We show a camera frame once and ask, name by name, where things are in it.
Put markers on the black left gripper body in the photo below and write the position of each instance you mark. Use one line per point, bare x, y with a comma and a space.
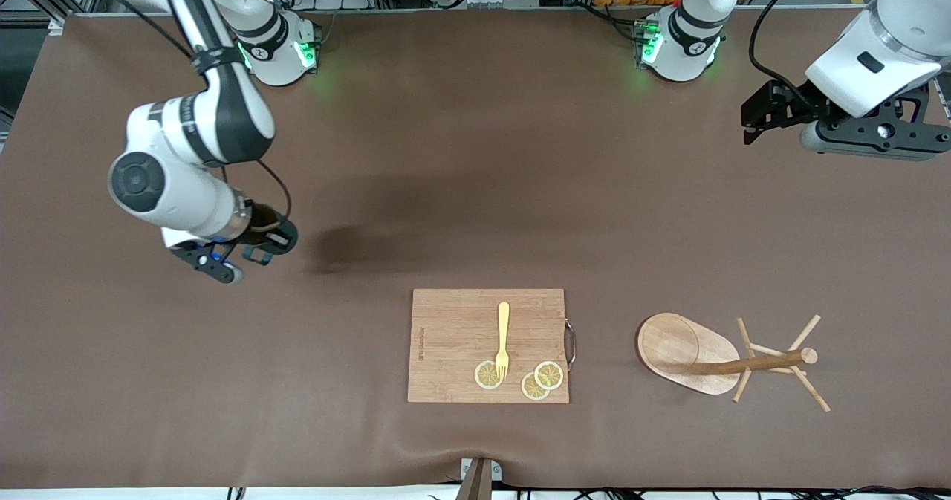
796, 106

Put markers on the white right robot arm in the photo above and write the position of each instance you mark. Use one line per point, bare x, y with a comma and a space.
223, 114

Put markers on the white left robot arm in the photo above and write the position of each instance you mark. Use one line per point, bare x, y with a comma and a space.
680, 50

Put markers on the dark green mug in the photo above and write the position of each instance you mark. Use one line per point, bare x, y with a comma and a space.
264, 218

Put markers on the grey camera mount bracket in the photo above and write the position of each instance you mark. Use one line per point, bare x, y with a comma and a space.
479, 478

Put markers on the wooden mug tree rack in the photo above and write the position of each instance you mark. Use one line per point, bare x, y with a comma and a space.
676, 348

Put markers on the yellow plastic fork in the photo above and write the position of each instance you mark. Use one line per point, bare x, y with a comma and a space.
504, 329

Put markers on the lemon slice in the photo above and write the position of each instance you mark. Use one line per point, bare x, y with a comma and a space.
485, 376
532, 388
550, 374

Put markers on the bamboo cutting board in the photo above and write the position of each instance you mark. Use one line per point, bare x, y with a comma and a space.
453, 336

